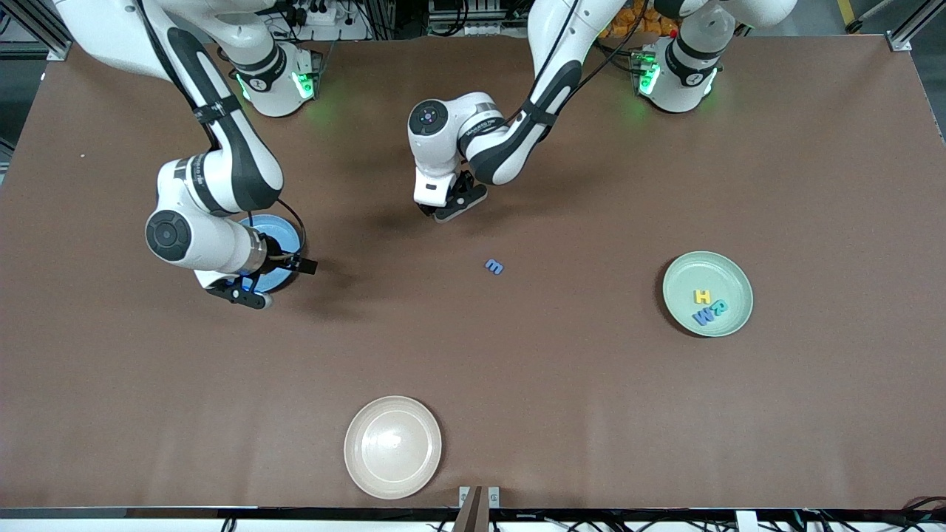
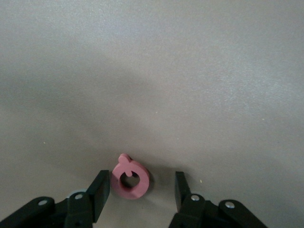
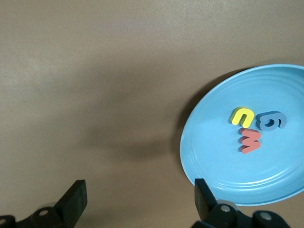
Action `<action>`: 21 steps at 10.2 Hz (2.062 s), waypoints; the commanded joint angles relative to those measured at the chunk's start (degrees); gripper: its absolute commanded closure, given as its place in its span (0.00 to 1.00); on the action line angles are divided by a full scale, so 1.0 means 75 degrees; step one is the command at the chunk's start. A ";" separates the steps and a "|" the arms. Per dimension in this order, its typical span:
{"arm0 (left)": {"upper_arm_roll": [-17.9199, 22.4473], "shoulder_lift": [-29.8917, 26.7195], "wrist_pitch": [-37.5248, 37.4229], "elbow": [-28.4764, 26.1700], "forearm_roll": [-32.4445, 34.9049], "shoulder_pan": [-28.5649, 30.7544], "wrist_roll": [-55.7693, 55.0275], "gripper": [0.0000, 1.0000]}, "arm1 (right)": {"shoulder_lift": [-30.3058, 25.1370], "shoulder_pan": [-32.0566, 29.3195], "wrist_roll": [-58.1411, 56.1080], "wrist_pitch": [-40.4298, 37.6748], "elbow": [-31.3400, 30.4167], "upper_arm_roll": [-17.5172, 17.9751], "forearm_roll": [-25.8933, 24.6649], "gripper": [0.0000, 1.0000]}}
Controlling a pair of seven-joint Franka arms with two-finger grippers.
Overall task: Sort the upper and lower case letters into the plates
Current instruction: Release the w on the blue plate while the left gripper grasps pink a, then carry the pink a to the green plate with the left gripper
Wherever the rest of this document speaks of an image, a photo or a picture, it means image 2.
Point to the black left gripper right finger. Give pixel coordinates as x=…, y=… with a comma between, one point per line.
x=194, y=211

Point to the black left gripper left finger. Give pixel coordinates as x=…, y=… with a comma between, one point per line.
x=85, y=209

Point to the pinkish red letter Q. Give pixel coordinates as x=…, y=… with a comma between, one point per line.
x=140, y=187

